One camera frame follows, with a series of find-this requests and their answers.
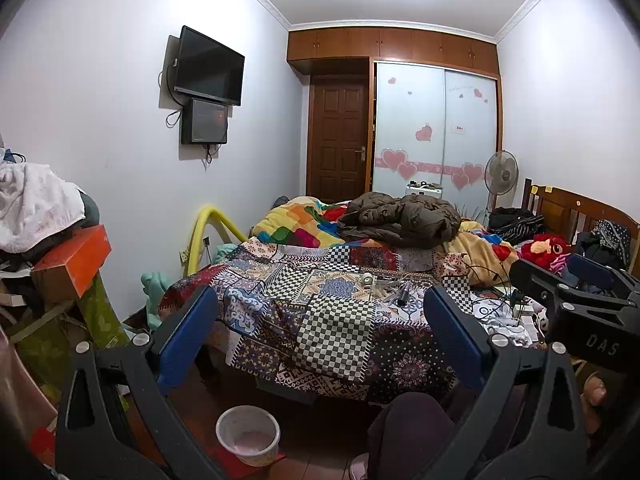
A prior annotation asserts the black capped ballpoint pen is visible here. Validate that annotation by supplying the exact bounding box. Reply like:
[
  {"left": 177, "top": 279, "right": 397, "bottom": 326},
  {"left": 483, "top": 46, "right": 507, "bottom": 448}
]
[{"left": 396, "top": 282, "right": 411, "bottom": 307}]

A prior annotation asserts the white plastic trash cup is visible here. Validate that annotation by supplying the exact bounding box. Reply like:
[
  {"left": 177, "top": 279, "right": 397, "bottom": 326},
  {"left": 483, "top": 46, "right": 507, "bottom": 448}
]
[{"left": 215, "top": 405, "right": 281, "bottom": 467}]

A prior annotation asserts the person's right hand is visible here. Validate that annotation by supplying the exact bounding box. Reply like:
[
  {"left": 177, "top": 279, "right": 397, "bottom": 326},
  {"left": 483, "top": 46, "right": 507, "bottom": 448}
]
[{"left": 580, "top": 373, "right": 606, "bottom": 436}]

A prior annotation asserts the red plush toy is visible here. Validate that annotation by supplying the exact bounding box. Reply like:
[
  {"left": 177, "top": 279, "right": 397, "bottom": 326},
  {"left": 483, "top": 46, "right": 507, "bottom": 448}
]
[{"left": 520, "top": 234, "right": 572, "bottom": 274}]

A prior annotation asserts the yellow orange fleece blanket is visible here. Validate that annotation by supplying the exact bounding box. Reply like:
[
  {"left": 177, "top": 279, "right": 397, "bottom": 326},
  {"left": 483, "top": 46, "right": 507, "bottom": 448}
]
[{"left": 442, "top": 220, "right": 518, "bottom": 287}]

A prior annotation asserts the wooden headboard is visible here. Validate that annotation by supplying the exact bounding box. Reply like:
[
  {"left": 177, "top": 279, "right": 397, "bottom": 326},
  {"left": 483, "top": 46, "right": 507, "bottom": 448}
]
[{"left": 522, "top": 178, "right": 640, "bottom": 278}]

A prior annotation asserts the green leaf pattern bag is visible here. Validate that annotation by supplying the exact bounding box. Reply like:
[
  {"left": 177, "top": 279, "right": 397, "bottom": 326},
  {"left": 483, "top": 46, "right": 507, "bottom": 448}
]
[{"left": 8, "top": 275, "right": 130, "bottom": 405}]

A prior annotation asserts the standing electric fan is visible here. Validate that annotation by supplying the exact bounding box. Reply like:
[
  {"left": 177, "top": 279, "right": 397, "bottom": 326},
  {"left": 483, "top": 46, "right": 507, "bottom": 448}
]
[{"left": 484, "top": 150, "right": 518, "bottom": 211}]

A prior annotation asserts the brown puffer jacket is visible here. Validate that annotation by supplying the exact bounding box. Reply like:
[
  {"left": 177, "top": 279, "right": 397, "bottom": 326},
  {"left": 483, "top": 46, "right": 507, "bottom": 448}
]
[{"left": 337, "top": 192, "right": 462, "bottom": 249}]

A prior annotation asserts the white tape roll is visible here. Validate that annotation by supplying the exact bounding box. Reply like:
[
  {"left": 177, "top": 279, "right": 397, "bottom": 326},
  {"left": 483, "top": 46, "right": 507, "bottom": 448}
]
[{"left": 361, "top": 272, "right": 376, "bottom": 287}]

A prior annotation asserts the orange cardboard box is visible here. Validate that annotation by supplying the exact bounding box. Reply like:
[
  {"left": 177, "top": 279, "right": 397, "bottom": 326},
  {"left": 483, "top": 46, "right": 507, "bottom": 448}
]
[{"left": 30, "top": 224, "right": 112, "bottom": 304}]

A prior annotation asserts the sliding wardrobe with hearts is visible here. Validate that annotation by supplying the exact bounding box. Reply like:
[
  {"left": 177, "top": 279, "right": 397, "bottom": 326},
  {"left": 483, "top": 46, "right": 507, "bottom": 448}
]
[{"left": 371, "top": 62, "right": 498, "bottom": 221}]

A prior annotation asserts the patchwork patterned bedspread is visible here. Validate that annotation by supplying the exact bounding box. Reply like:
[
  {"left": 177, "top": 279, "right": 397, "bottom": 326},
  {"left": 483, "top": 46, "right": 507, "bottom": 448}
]
[{"left": 158, "top": 238, "right": 532, "bottom": 404}]

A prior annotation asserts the colourful block blanket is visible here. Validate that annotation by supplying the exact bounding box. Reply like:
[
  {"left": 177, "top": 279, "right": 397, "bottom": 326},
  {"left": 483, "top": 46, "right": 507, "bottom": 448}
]
[{"left": 250, "top": 196, "right": 348, "bottom": 248}]

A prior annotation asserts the yellow foam tube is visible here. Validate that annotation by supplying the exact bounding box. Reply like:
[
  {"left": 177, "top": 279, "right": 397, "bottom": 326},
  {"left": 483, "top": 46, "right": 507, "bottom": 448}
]
[{"left": 180, "top": 205, "right": 248, "bottom": 276}]

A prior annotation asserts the white pile of clothes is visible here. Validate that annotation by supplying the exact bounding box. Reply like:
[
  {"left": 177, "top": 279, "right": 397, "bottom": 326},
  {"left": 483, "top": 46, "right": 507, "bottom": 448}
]
[{"left": 0, "top": 162, "right": 86, "bottom": 254}]

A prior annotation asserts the brown wooden door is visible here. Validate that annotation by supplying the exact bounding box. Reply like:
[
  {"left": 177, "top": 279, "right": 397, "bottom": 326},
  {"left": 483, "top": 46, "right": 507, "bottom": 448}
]
[{"left": 306, "top": 76, "right": 369, "bottom": 203}]

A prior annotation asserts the small black wall monitor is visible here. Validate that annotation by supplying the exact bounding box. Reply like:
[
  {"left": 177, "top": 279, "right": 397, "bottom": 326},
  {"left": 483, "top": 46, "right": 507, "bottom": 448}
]
[{"left": 180, "top": 99, "right": 229, "bottom": 145}]

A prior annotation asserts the wall mounted black television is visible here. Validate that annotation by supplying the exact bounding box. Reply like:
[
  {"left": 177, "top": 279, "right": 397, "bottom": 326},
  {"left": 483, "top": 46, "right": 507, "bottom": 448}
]
[{"left": 174, "top": 26, "right": 245, "bottom": 106}]

